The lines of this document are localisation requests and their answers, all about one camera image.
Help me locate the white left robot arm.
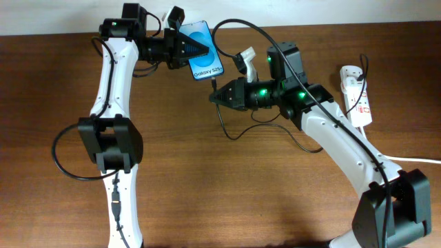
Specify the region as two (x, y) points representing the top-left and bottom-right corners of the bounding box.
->
(78, 3), (209, 247)

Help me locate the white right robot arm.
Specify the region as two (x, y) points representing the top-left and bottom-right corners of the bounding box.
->
(209, 42), (431, 247)

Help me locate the white charger plug adapter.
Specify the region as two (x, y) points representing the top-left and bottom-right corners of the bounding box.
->
(340, 77), (365, 94)

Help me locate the blue Galaxy smartphone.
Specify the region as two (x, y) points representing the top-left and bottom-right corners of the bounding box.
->
(179, 21), (224, 81)

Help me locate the white power strip cord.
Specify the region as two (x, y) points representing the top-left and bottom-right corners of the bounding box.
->
(358, 125), (441, 165)

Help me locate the black charger cable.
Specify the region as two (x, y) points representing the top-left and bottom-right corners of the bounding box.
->
(211, 54), (369, 154)

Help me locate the white power strip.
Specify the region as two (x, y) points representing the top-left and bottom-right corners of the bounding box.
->
(340, 65), (372, 127)

